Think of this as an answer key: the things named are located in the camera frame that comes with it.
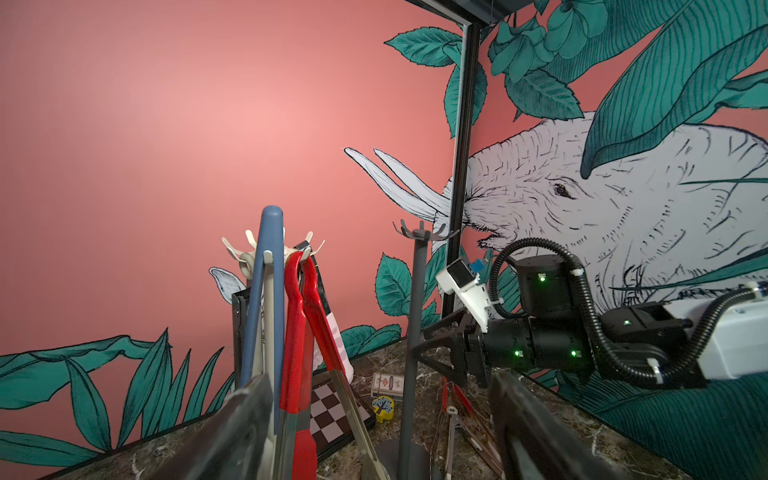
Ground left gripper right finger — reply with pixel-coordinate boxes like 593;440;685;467
489;371;621;480

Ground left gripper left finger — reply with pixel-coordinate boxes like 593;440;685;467
150;374;273;480

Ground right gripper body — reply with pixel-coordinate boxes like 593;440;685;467
416;314;594;387

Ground red looped steel tongs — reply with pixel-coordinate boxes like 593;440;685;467
442;379;481;480

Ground dark grey utensil rack stand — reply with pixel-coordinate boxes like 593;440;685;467
376;220;452;479

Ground cream utensil rack stand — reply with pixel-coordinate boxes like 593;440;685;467
221;229;325;280

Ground red handled steel tongs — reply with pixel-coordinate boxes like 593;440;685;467
273;249;309;479

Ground pink steel tongs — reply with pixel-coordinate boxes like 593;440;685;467
312;278;354;381

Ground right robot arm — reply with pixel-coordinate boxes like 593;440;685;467
409;237;767;389

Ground white tipped steel tongs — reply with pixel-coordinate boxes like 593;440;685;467
461;420;505;479

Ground black tongs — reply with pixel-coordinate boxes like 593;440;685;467
231;287;250;388

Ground playing card box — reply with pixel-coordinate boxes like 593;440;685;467
371;372;405;400

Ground small yellow toy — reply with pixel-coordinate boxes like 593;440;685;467
372;395;395;423

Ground chessboard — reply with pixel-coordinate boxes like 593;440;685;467
310;379;354;462

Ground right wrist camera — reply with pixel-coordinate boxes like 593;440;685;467
435;258;494;336

